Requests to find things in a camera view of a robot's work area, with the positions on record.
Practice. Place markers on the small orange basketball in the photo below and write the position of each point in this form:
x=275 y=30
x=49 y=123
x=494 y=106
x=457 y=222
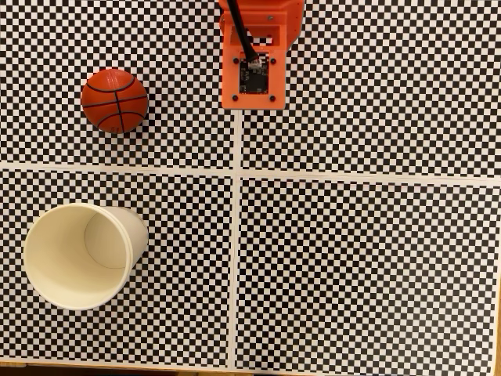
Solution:
x=113 y=88

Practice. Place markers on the white paper cup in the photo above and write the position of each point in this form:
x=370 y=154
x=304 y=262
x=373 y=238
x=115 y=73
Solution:
x=58 y=254

